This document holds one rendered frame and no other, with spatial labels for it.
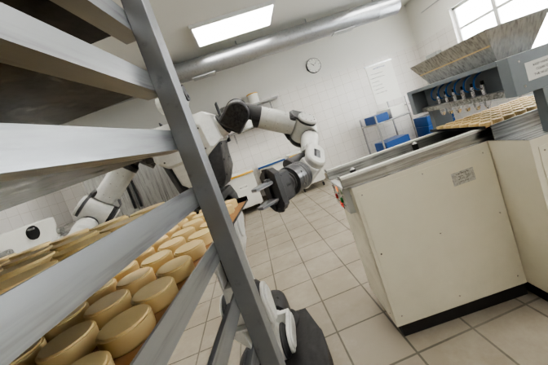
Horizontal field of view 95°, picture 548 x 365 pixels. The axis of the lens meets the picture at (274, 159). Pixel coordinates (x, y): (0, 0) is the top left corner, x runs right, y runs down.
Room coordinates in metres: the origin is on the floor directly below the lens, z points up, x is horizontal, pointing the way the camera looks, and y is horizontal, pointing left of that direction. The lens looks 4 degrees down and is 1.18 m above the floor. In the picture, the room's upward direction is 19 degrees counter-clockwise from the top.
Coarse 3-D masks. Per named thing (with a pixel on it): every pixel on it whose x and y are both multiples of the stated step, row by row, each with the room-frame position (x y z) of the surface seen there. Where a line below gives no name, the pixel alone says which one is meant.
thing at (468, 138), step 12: (468, 132) 1.20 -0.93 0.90; (480, 132) 1.18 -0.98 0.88; (432, 144) 1.21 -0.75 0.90; (444, 144) 1.18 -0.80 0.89; (456, 144) 1.18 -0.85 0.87; (468, 144) 1.18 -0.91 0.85; (408, 156) 1.19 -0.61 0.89; (420, 156) 1.19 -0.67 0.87; (432, 156) 1.19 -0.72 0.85; (372, 168) 1.19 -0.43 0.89; (384, 168) 1.19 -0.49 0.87; (396, 168) 1.19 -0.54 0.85; (348, 180) 1.19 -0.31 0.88; (360, 180) 1.19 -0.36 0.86
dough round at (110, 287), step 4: (112, 280) 0.37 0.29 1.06; (116, 280) 0.37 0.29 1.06; (104, 284) 0.36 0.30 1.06; (108, 284) 0.36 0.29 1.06; (112, 284) 0.36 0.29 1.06; (116, 284) 0.37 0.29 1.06; (100, 288) 0.35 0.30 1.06; (104, 288) 0.35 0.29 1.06; (108, 288) 0.35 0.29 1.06; (112, 288) 0.36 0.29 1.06; (96, 292) 0.34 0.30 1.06; (100, 292) 0.35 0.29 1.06; (104, 292) 0.35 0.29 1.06; (108, 292) 0.35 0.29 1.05; (92, 296) 0.34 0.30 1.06; (96, 296) 0.34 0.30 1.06; (100, 296) 0.34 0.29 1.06; (88, 300) 0.34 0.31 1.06; (92, 300) 0.34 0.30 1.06; (96, 300) 0.34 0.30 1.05
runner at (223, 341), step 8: (232, 296) 0.37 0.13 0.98; (232, 304) 0.36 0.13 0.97; (224, 312) 0.38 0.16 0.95; (232, 312) 0.35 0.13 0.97; (240, 312) 0.37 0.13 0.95; (224, 320) 0.32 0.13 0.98; (232, 320) 0.34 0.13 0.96; (224, 328) 0.31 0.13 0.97; (232, 328) 0.33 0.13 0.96; (216, 336) 0.33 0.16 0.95; (224, 336) 0.30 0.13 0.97; (232, 336) 0.32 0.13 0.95; (216, 344) 0.28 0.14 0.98; (224, 344) 0.30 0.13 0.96; (216, 352) 0.27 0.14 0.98; (224, 352) 0.29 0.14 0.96; (208, 360) 0.30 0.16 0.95; (216, 360) 0.27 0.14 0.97; (224, 360) 0.28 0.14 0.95
